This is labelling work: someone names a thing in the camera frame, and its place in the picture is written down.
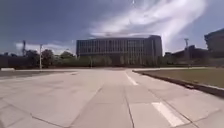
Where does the wide grey multi-storey building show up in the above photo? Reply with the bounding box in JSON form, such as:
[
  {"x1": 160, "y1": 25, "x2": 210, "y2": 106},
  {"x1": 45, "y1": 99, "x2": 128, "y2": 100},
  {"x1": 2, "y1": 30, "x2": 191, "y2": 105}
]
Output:
[{"x1": 75, "y1": 34, "x2": 164, "y2": 67}]

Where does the dark blocky office building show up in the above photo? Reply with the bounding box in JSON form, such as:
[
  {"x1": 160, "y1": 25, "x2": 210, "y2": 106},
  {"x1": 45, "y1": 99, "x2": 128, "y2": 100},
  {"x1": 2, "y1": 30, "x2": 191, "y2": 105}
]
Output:
[{"x1": 203, "y1": 27, "x2": 224, "y2": 60}]

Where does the pale lamp pole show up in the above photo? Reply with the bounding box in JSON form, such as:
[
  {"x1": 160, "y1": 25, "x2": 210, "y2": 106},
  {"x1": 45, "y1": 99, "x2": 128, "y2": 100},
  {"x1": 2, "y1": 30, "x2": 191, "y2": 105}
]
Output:
[{"x1": 38, "y1": 43, "x2": 44, "y2": 70}]

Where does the thin lamp pole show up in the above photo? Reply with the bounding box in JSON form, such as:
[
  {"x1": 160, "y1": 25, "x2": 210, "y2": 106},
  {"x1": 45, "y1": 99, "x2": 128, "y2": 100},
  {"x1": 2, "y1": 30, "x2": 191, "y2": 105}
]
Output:
[{"x1": 183, "y1": 37, "x2": 190, "y2": 65}]

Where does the grey concrete slab pavement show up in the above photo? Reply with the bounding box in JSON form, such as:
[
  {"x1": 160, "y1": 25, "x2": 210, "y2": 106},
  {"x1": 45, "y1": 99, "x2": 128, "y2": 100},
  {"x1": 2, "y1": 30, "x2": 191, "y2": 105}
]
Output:
[{"x1": 0, "y1": 68, "x2": 224, "y2": 128}]

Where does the grass field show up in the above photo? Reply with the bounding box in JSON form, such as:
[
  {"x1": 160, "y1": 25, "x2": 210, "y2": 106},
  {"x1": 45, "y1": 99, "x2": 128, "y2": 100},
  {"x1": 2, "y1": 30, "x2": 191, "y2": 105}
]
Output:
[{"x1": 141, "y1": 67, "x2": 224, "y2": 89}]

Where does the row of dark trees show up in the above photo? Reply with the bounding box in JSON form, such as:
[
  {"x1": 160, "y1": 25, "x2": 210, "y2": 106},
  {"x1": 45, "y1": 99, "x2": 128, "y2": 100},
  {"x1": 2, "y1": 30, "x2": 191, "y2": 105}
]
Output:
[{"x1": 0, "y1": 48, "x2": 78, "y2": 70}]

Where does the low dark building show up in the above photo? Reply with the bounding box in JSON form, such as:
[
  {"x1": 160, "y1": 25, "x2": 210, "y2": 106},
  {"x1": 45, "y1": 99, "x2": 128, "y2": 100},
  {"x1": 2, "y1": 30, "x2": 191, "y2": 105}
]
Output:
[{"x1": 164, "y1": 44, "x2": 210, "y2": 66}]

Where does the concrete kerb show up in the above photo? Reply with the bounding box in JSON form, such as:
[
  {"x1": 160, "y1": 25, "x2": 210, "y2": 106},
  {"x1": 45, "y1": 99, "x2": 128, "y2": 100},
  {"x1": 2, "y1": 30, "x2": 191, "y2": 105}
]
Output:
[{"x1": 132, "y1": 69, "x2": 224, "y2": 98}]

